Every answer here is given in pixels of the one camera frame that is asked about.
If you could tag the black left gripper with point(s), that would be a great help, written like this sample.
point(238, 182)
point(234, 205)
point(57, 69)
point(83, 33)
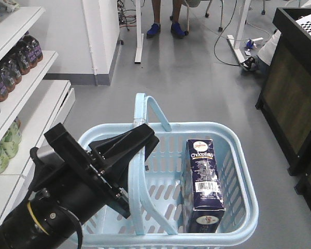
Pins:
point(112, 156)

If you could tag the light blue shopping basket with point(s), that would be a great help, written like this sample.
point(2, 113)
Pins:
point(156, 219)

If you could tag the dark blue Chocofello cookie box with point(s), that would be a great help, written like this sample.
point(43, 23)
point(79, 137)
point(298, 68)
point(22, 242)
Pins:
point(203, 206)

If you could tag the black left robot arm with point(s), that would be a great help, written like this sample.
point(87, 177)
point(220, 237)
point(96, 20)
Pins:
point(71, 184)

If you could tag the white supermarket shelf unit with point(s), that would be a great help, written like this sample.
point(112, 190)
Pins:
point(37, 102)

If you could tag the white desk leg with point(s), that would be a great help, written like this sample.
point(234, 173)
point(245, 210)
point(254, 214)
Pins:
point(139, 34)

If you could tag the dark wooden display stand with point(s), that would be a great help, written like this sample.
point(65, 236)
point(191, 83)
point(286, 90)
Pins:
point(285, 98)

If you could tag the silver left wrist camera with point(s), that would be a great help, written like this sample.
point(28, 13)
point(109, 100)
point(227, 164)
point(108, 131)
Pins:
point(45, 153)

